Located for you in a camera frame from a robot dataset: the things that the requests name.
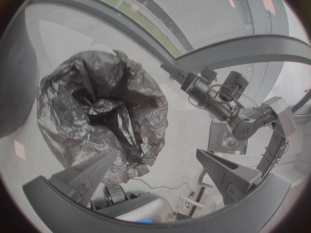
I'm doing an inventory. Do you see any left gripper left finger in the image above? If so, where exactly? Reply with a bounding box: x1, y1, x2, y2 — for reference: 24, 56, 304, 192
51, 149, 119, 208

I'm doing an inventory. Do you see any black plastic bag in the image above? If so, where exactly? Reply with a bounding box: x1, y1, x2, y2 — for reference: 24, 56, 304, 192
36, 50, 169, 184

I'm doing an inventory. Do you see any dark grey round chair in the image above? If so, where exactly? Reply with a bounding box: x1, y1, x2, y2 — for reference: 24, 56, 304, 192
0, 21, 40, 139

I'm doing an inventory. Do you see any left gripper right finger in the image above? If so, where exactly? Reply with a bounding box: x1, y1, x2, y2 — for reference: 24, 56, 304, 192
196, 148, 263, 206

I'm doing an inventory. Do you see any window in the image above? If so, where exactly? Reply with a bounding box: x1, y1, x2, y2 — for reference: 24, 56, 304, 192
24, 0, 311, 121

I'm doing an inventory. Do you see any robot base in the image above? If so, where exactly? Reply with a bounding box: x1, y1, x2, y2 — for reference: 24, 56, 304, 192
89, 165, 226, 225

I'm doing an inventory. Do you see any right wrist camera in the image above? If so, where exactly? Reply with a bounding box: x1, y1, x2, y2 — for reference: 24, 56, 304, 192
200, 66, 218, 82

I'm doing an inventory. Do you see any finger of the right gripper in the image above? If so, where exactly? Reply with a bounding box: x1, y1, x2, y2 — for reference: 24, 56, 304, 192
160, 63, 189, 85

